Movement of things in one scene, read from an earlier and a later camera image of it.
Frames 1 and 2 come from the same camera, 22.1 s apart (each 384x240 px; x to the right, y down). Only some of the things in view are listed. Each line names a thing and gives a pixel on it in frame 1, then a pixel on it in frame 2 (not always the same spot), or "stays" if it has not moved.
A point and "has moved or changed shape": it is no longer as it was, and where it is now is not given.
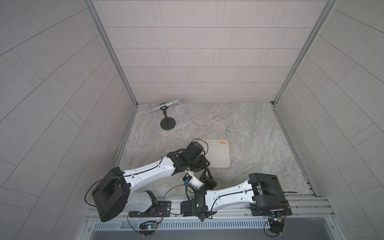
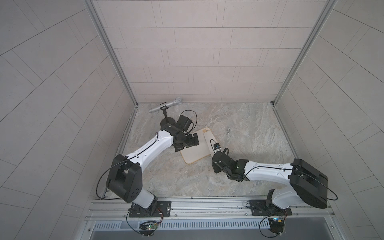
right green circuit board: [277, 225] stays
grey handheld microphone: [177, 101] stays
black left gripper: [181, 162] to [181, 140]
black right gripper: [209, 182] to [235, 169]
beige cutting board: [216, 151] has moved or changed shape
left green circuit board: [147, 227] stays
